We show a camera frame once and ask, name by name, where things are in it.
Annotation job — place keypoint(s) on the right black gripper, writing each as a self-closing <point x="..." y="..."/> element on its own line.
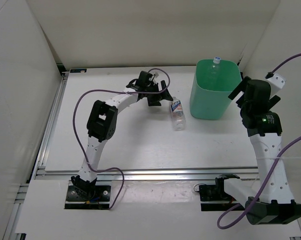
<point x="240" y="88"/>

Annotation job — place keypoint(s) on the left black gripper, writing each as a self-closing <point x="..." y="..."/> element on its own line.
<point x="155" y="100"/>

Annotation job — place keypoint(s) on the clear bottle white blue label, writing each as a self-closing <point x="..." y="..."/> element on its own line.
<point x="177" y="114"/>

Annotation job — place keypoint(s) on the tall clear plastic bottle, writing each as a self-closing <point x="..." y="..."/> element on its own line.
<point x="215" y="68"/>

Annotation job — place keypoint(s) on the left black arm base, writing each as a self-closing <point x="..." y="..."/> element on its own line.
<point x="86" y="195"/>

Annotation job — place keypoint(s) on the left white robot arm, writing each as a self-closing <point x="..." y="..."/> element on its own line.
<point x="102" y="122"/>

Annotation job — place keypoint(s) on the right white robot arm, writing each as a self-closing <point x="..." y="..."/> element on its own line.
<point x="273" y="203"/>

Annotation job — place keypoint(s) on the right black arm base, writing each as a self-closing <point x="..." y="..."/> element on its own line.
<point x="213" y="198"/>

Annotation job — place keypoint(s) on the green plastic bin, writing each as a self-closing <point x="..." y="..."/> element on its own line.
<point x="209" y="98"/>

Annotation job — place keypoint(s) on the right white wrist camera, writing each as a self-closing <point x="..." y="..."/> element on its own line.
<point x="276" y="82"/>

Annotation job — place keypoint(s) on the aluminium front rail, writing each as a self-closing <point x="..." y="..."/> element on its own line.
<point x="177" y="174"/>

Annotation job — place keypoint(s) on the aluminium left rail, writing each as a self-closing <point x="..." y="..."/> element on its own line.
<point x="44" y="149"/>

